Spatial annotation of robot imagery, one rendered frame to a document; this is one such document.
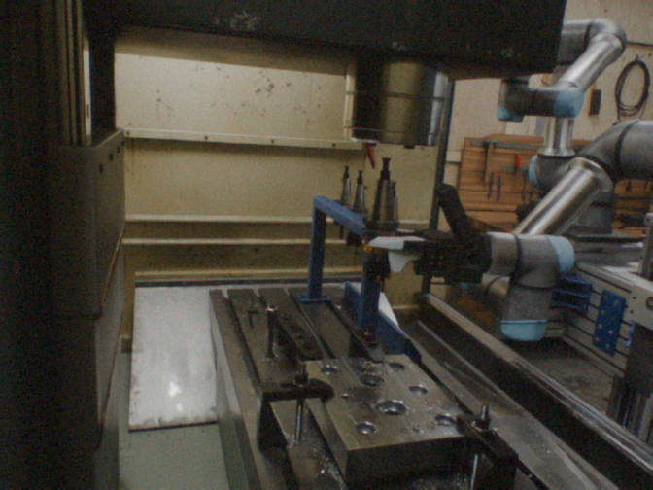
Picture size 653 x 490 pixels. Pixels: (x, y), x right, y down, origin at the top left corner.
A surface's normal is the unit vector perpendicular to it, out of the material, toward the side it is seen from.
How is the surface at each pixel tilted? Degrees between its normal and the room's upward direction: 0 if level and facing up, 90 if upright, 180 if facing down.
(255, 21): 90
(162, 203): 90
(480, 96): 90
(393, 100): 90
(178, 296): 24
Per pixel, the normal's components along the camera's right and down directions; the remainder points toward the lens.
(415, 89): 0.22, 0.25
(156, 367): 0.18, -0.80
